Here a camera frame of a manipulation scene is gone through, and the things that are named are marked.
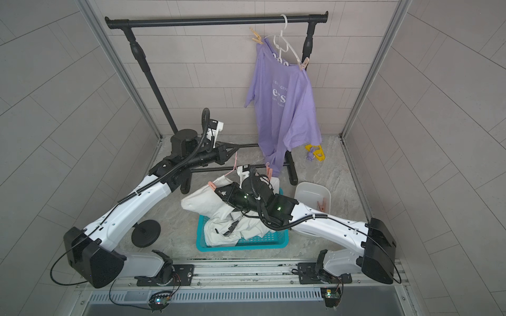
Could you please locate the yellow plastic triangle toy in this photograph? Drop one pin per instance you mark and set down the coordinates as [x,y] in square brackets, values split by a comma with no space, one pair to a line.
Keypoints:
[317,151]

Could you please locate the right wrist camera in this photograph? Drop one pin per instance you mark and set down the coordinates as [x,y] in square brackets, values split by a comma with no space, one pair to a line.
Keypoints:
[243,173]

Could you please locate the black round base stand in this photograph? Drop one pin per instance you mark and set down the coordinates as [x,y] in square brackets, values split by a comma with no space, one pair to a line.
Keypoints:
[145,233]

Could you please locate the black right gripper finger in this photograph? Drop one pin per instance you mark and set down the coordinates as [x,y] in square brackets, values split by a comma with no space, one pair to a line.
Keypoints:
[227,198]
[225,190]

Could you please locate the white plastic clothespin tray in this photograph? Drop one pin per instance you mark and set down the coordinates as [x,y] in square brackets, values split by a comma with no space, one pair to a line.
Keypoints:
[315,196]

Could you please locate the black metal clothes rack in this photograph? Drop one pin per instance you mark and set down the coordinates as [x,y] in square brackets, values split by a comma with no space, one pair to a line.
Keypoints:
[127,26]

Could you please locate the circuit board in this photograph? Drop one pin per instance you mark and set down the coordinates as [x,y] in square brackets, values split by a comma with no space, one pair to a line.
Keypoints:
[331,296]
[160,300]

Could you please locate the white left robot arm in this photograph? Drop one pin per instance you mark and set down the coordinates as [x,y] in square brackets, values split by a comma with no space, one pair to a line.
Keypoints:
[91,251]

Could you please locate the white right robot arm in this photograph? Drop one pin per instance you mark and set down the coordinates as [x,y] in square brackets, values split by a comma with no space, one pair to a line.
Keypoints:
[368,247]

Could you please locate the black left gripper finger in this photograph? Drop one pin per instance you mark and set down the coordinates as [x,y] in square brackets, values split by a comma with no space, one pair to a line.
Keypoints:
[225,153]
[226,146]

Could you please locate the teal plastic laundry basket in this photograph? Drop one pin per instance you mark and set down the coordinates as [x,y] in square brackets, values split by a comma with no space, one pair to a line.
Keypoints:
[273,240]

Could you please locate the right circuit board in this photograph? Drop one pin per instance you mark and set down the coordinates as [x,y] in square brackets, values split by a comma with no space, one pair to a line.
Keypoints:
[331,296]

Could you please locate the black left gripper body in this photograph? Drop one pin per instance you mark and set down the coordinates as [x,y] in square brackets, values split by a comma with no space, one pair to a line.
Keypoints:
[207,157]

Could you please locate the left circuit board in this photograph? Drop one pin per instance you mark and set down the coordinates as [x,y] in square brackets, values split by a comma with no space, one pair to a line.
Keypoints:
[160,300]

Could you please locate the pink clothespin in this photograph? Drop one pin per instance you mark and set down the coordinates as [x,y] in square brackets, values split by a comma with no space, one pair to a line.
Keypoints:
[269,171]
[304,64]
[212,186]

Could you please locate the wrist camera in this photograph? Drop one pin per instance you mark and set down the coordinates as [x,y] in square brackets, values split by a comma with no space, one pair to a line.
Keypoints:
[214,128]
[243,173]

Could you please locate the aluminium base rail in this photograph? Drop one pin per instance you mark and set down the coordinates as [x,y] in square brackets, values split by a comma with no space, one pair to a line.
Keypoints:
[238,281]

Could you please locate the pink wire hanger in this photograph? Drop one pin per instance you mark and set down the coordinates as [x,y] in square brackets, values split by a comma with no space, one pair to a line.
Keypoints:
[234,167]

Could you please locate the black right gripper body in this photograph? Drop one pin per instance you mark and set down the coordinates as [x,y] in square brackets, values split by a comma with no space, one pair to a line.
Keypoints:
[240,198]

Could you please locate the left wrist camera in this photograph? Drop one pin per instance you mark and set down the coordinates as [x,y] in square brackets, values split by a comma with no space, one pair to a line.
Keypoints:
[214,128]

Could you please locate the purple t-shirt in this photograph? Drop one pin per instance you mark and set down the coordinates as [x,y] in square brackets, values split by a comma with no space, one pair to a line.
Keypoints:
[284,105]

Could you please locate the white garment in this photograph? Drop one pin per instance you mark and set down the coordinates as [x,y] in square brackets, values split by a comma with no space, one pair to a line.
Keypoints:
[225,226]

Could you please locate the white plastic hanger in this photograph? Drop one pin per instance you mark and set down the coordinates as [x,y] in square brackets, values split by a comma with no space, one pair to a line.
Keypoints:
[282,45]

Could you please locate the beige clothespin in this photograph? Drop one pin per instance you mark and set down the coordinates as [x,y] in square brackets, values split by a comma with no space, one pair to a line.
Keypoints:
[257,38]

